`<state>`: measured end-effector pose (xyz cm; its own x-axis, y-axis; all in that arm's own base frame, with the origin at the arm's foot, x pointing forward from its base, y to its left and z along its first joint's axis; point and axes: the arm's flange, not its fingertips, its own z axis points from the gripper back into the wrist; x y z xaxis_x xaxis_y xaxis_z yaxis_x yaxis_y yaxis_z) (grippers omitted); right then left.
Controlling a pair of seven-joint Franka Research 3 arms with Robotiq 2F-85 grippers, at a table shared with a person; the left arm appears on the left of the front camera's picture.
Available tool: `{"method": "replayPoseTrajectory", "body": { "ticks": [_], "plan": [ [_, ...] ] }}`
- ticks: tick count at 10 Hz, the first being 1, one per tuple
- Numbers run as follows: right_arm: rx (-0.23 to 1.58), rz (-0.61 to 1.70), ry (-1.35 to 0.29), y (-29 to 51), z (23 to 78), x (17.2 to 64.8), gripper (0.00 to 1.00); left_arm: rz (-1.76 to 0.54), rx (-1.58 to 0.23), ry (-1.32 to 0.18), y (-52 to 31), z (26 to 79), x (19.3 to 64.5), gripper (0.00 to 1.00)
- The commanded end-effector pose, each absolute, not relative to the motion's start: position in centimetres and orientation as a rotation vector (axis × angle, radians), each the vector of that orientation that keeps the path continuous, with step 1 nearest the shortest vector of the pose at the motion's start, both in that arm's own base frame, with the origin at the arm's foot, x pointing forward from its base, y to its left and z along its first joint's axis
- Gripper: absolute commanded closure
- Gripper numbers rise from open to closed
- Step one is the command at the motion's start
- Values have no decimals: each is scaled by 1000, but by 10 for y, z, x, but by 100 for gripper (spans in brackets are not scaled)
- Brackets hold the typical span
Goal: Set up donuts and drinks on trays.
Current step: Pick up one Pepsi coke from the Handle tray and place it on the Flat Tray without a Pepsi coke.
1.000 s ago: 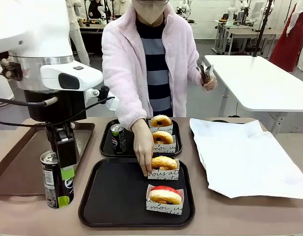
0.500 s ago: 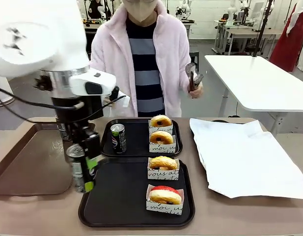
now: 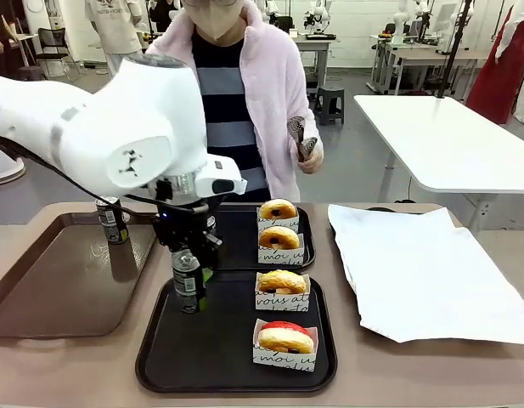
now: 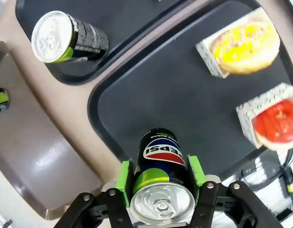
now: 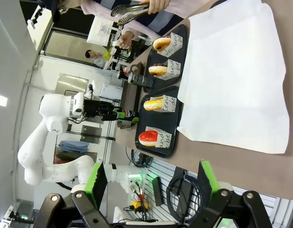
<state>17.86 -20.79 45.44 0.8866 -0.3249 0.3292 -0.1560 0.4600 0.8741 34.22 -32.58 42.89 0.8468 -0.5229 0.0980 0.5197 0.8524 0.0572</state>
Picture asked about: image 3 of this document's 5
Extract figure in white clothes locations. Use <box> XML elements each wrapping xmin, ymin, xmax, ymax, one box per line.
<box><xmin>83</xmin><ymin>0</ymin><xmax>144</xmax><ymax>78</ymax></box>

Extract brown plastic tray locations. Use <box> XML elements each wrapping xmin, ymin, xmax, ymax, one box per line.
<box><xmin>0</xmin><ymin>207</ymin><xmax>159</xmax><ymax>343</ymax></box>

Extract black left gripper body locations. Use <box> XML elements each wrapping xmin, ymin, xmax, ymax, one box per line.
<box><xmin>152</xmin><ymin>198</ymin><xmax>223</xmax><ymax>258</ymax></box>

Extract plain glazed donut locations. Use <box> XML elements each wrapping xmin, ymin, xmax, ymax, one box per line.
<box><xmin>258</xmin><ymin>198</ymin><xmax>298</xmax><ymax>222</ymax></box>

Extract black stand pole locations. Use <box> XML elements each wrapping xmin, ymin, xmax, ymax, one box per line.
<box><xmin>437</xmin><ymin>0</ymin><xmax>476</xmax><ymax>101</ymax></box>

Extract small black tray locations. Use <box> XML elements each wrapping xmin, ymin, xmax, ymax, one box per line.
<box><xmin>208</xmin><ymin>203</ymin><xmax>318</xmax><ymax>272</ymax></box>

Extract beige face mask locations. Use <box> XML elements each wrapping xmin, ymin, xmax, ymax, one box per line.
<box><xmin>183</xmin><ymin>0</ymin><xmax>246</xmax><ymax>48</ymax></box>

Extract black can with green stripe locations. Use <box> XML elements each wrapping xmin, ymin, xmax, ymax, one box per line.
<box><xmin>94</xmin><ymin>195</ymin><xmax>130</xmax><ymax>246</ymax></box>
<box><xmin>172</xmin><ymin>249</ymin><xmax>208</xmax><ymax>315</ymax></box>

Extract white paper sheet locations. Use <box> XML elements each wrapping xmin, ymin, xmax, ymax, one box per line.
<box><xmin>327</xmin><ymin>203</ymin><xmax>524</xmax><ymax>344</ymax></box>

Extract mannequin in red dress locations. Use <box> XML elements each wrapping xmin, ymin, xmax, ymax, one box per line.
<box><xmin>465</xmin><ymin>0</ymin><xmax>524</xmax><ymax>125</ymax></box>

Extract white table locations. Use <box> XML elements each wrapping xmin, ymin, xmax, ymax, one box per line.
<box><xmin>353</xmin><ymin>93</ymin><xmax>524</xmax><ymax>233</ymax></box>

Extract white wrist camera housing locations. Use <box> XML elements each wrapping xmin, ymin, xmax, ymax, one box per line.
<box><xmin>193</xmin><ymin>157</ymin><xmax>249</xmax><ymax>199</ymax></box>

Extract blue striped sweater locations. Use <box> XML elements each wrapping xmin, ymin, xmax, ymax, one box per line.
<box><xmin>190</xmin><ymin>23</ymin><xmax>273</xmax><ymax>203</ymax></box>

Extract metal serving tongs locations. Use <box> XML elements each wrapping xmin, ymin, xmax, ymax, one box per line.
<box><xmin>286</xmin><ymin>115</ymin><xmax>319</xmax><ymax>163</ymax></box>

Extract black plastic stool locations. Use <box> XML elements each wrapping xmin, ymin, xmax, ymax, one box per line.
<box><xmin>16</xmin><ymin>65</ymin><xmax>48</xmax><ymax>82</ymax></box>

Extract dark grey plastic stool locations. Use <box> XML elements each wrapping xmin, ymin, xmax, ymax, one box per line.
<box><xmin>313</xmin><ymin>84</ymin><xmax>346</xmax><ymax>127</ymax></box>

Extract person's left forearm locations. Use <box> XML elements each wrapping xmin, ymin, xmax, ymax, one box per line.
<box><xmin>282</xmin><ymin>99</ymin><xmax>324</xmax><ymax>150</ymax></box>

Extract black office chair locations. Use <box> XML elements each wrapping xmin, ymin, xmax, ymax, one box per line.
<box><xmin>35</xmin><ymin>26</ymin><xmax>82</xmax><ymax>82</ymax></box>

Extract white round stand base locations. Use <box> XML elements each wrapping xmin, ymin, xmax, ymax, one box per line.
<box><xmin>0</xmin><ymin>143</ymin><xmax>28</xmax><ymax>187</ymax></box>

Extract large black tray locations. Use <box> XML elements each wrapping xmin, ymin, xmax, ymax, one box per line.
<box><xmin>134</xmin><ymin>270</ymin><xmax>340</xmax><ymax>394</ymax></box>

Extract grey background workbench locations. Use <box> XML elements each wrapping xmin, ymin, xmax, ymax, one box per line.
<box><xmin>369</xmin><ymin>32</ymin><xmax>492</xmax><ymax>95</ymax></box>

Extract person's left hand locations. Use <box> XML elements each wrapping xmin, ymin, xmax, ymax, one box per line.
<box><xmin>296</xmin><ymin>141</ymin><xmax>324</xmax><ymax>175</ymax></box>

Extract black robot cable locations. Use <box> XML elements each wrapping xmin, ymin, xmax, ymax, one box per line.
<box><xmin>0</xmin><ymin>133</ymin><xmax>203</xmax><ymax>222</ymax></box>

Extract person in pink jacket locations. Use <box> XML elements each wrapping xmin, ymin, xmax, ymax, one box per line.
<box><xmin>144</xmin><ymin>0</ymin><xmax>324</xmax><ymax>203</ymax></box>

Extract yellow frosted donut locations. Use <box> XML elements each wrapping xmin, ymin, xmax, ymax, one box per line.
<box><xmin>254</xmin><ymin>271</ymin><xmax>311</xmax><ymax>312</ymax></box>

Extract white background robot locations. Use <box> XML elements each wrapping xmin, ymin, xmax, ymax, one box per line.
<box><xmin>302</xmin><ymin>0</ymin><xmax>335</xmax><ymax>34</ymax></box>

